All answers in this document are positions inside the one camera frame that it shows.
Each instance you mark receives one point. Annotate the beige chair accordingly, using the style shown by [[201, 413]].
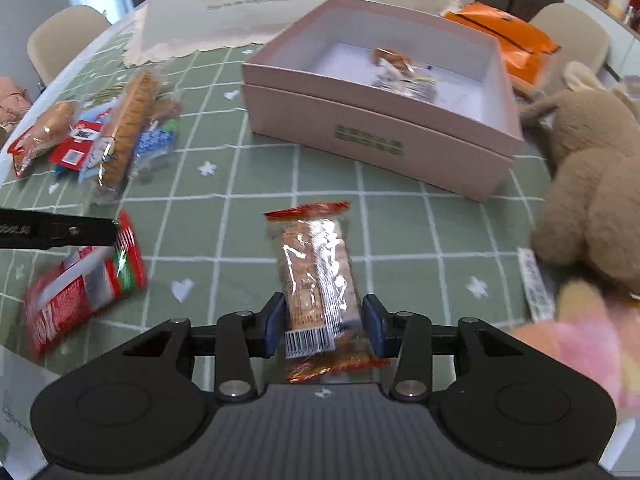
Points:
[[57, 41], [580, 38]]

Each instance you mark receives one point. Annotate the pink yellow plush toy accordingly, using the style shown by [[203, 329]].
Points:
[[596, 335]]

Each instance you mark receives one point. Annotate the bread roll packet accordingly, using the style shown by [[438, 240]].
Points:
[[49, 130]]

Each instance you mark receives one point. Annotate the pink cardboard box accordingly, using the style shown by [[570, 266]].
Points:
[[312, 85]]

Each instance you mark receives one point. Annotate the brown plush bear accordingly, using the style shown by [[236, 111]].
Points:
[[591, 210]]

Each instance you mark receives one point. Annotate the white quail egg snack packet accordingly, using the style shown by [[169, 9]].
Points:
[[405, 82]]

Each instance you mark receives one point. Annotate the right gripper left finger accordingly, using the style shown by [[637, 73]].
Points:
[[243, 336]]

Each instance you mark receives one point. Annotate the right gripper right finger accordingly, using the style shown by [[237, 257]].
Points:
[[407, 338]]

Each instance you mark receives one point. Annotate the long bread stick packet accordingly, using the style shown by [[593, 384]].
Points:
[[120, 132]]

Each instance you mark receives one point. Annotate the small sausage snack packet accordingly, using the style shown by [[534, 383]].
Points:
[[397, 59]]

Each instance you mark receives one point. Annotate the green checked tablecloth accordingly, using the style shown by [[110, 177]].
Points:
[[208, 222]]

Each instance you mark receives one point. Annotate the orange tissue pack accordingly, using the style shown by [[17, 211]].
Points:
[[526, 50]]

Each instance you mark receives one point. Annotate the blue hawthorn snack packet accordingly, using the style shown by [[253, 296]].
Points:
[[158, 137]]

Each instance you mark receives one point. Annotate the beige chair right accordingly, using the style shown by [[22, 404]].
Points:
[[580, 38]]

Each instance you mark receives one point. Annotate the beige chair left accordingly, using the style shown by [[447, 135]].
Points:
[[57, 41]]

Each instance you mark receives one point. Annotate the white plush care label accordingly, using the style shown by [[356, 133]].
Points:
[[540, 302]]

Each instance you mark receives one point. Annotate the red snack packet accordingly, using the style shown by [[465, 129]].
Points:
[[88, 281]]

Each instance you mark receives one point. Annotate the red edged biscuit packet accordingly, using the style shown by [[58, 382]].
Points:
[[323, 322]]

